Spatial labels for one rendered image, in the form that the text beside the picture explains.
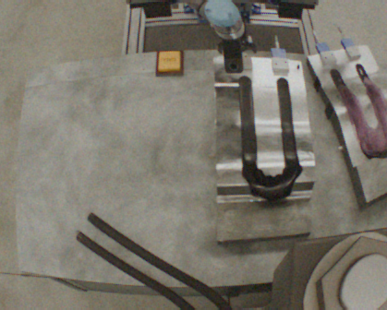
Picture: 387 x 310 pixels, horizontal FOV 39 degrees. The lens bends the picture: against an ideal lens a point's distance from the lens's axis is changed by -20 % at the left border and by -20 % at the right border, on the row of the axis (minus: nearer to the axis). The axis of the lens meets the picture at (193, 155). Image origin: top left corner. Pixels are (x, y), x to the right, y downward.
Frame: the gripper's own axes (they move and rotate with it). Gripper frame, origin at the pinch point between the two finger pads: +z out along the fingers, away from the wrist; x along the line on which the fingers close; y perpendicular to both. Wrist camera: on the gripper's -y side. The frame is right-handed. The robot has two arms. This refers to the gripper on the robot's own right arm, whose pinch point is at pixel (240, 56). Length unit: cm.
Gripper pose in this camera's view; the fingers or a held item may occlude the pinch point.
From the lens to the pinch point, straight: 175.4
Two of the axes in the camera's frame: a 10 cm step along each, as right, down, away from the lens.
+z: 1.8, 1.6, 9.7
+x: -9.8, 0.6, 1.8
